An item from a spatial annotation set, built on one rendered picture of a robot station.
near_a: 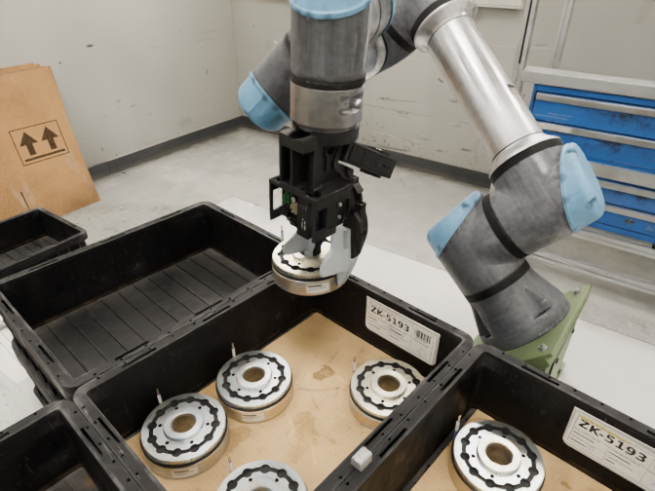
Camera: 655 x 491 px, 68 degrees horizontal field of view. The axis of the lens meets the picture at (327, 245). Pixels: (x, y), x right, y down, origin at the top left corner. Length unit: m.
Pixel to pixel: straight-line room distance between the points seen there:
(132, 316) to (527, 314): 0.64
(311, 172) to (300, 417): 0.33
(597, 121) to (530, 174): 1.51
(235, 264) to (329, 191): 0.49
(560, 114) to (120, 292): 1.84
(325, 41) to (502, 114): 0.40
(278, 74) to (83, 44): 3.02
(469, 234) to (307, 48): 0.42
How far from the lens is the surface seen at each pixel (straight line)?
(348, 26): 0.47
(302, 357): 0.76
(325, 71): 0.47
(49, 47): 3.48
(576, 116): 2.26
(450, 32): 0.88
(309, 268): 0.62
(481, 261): 0.79
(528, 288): 0.81
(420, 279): 1.16
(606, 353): 1.09
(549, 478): 0.68
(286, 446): 0.66
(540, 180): 0.75
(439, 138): 3.44
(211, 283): 0.93
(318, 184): 0.52
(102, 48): 3.64
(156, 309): 0.89
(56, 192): 3.28
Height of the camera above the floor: 1.36
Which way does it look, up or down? 32 degrees down
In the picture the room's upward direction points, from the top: straight up
